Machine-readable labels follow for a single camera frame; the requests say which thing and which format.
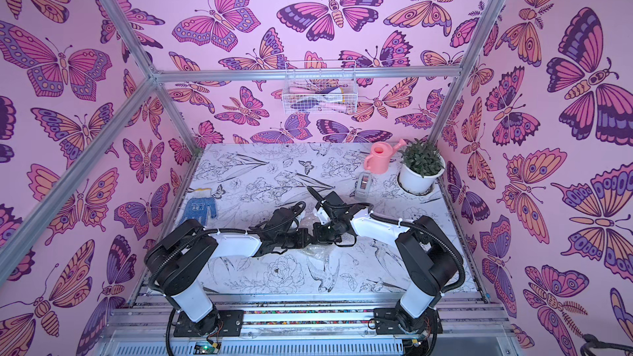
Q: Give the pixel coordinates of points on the blue dotted work glove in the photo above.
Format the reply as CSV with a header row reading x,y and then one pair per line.
x,y
200,206

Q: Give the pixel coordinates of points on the white wire wall basket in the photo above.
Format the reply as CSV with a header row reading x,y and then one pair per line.
x,y
317,85

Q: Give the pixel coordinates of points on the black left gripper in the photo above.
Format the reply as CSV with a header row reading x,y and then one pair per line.
x,y
302,235

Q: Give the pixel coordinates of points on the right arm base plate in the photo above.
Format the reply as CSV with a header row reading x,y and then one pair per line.
x,y
396,321

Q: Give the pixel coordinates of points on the green circuit board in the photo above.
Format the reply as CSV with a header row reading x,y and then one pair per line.
x,y
207,348

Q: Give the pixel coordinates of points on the potted green plant white pot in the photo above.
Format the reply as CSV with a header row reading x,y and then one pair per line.
x,y
422,165

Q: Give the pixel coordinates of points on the pink watering can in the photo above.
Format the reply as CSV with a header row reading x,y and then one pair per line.
x,y
379,158

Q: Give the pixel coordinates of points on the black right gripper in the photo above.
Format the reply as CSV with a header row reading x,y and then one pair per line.
x,y
328,213

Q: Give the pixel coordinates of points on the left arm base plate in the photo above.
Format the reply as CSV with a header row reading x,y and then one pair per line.
x,y
223,323

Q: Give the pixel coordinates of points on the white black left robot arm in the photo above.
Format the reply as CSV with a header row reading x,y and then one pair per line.
x,y
176,262

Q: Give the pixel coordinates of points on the aluminium cage frame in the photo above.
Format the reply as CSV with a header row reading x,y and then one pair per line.
x,y
102,104

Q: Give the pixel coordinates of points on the clear bubble wrap sheet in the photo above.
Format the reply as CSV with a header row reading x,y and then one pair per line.
x,y
320,252

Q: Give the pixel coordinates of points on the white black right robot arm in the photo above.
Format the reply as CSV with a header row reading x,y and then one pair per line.
x,y
434,265

